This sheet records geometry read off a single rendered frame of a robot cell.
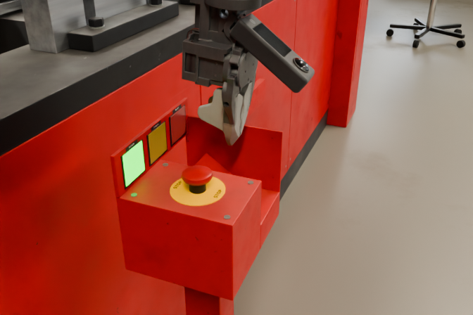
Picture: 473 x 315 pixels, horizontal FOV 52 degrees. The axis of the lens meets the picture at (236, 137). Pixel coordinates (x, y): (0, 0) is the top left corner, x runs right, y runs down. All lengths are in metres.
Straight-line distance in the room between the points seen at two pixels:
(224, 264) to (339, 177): 1.60
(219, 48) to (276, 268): 1.17
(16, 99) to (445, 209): 1.72
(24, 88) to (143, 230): 0.27
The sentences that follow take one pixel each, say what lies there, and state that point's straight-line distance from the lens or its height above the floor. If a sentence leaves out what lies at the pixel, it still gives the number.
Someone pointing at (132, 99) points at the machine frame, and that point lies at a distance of 0.88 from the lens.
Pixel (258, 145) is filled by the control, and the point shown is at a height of 0.78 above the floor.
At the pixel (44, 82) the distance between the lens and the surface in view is 0.77.
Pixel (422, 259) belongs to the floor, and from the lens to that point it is 1.83.
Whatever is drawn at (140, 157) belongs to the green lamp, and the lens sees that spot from 0.66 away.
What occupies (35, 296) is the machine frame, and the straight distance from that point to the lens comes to 0.81.
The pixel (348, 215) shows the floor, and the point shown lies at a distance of 1.96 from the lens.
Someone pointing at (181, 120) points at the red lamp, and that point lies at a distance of 0.75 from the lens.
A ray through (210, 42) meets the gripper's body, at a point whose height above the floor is 0.95.
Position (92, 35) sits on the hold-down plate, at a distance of 0.88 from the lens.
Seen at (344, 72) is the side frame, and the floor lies 0.30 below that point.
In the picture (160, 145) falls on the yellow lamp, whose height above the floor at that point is 0.80.
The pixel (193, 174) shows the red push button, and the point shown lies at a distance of 0.62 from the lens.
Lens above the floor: 1.13
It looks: 27 degrees down
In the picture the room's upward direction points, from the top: straight up
